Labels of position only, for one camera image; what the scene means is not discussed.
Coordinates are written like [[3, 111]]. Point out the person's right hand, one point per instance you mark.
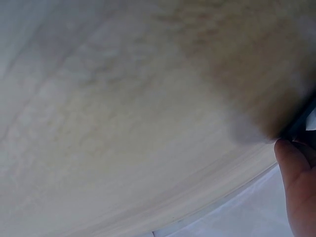
[[301, 192]]

